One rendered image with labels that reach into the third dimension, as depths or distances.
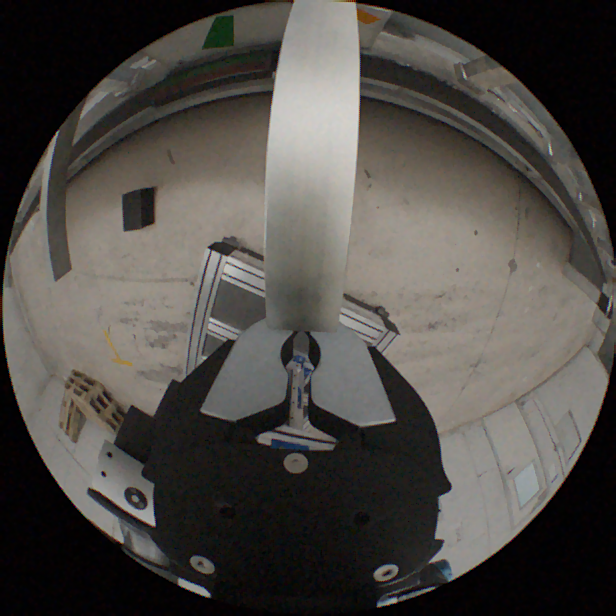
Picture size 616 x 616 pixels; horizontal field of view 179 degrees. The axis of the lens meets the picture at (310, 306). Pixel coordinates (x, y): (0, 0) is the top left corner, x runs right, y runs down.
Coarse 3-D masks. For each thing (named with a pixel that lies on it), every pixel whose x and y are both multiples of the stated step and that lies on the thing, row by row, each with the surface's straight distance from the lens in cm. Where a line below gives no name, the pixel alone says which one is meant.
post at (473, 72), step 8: (488, 56) 36; (464, 64) 39; (472, 64) 37; (480, 64) 36; (488, 64) 35; (496, 64) 34; (472, 72) 37; (480, 72) 35; (488, 72) 35; (496, 72) 34; (504, 72) 34; (472, 80) 37; (480, 80) 37; (488, 80) 36; (496, 80) 36; (504, 80) 35; (512, 80) 35; (488, 88) 38
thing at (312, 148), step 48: (336, 0) 15; (288, 48) 10; (336, 48) 10; (288, 96) 8; (336, 96) 8; (288, 144) 8; (336, 144) 8; (288, 192) 8; (336, 192) 8; (288, 240) 8; (336, 240) 8; (288, 288) 8; (336, 288) 8
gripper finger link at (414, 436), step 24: (384, 360) 9; (384, 384) 8; (408, 384) 9; (408, 408) 8; (360, 432) 7; (384, 432) 7; (408, 432) 7; (432, 432) 8; (408, 456) 7; (432, 456) 7; (432, 480) 7
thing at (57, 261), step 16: (80, 112) 30; (64, 128) 28; (64, 144) 28; (48, 160) 28; (64, 160) 27; (48, 176) 26; (64, 176) 27; (48, 192) 26; (64, 192) 26; (48, 208) 25; (64, 208) 26; (48, 224) 25; (64, 224) 26; (48, 240) 25; (64, 240) 26; (48, 256) 25; (64, 256) 26; (48, 272) 27; (64, 272) 26
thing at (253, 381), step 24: (240, 336) 10; (264, 336) 10; (288, 336) 10; (240, 360) 9; (264, 360) 9; (288, 360) 10; (216, 384) 8; (240, 384) 8; (264, 384) 8; (288, 384) 8; (216, 408) 7; (240, 408) 7; (264, 408) 7; (288, 408) 9; (264, 432) 8
